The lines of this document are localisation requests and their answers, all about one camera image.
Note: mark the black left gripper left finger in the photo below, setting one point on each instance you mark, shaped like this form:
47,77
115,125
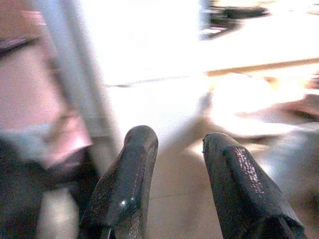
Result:
127,179

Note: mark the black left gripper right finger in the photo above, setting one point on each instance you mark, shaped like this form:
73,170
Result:
239,189

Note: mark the dark cloth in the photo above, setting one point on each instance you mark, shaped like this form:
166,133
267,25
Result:
27,194

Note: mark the pink cloth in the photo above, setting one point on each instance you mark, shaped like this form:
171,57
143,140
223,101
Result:
30,87

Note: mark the black blurred object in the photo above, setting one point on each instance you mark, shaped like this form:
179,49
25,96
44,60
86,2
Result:
231,15

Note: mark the grey metal post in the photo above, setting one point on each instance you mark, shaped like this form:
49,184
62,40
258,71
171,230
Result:
77,74

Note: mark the light wooden rail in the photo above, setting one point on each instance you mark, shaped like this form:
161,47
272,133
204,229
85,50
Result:
261,66

